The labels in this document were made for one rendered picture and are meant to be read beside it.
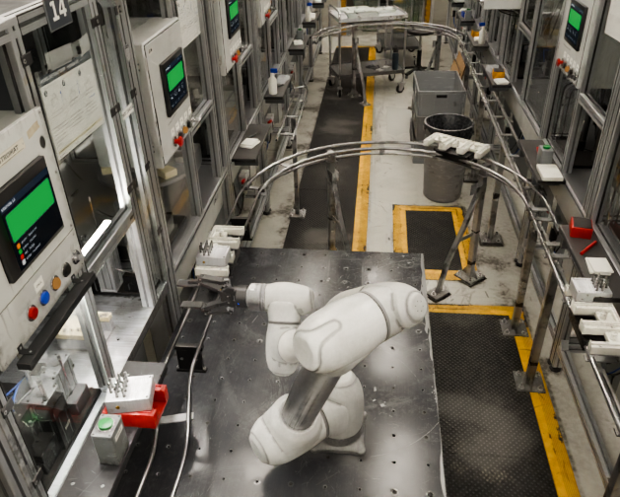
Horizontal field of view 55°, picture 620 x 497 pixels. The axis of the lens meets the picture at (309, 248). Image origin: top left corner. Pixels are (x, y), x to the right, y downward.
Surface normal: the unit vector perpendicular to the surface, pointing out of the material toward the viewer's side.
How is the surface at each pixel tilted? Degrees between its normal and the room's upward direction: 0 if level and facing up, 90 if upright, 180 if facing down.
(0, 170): 90
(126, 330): 0
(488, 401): 0
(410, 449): 0
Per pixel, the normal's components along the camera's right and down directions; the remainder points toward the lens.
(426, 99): -0.07, 0.56
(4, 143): 0.99, 0.04
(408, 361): -0.03, -0.84
